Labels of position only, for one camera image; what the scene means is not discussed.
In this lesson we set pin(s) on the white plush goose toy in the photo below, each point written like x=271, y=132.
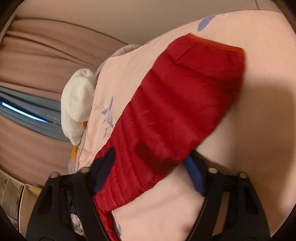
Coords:
x=77, y=99

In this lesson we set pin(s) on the grey printed hanging cloth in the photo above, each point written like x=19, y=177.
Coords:
x=27, y=109

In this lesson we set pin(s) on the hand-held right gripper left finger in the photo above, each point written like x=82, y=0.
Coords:
x=104, y=166

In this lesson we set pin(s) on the pink printed bedspread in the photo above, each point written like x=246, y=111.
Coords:
x=254, y=69

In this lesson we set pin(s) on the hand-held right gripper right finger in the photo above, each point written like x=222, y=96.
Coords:
x=195, y=177

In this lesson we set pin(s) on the red down jacket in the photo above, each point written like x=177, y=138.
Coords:
x=173, y=104

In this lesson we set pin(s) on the pink curtain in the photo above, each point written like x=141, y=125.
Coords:
x=34, y=58

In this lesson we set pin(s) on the cardboard box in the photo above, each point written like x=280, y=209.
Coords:
x=13, y=197

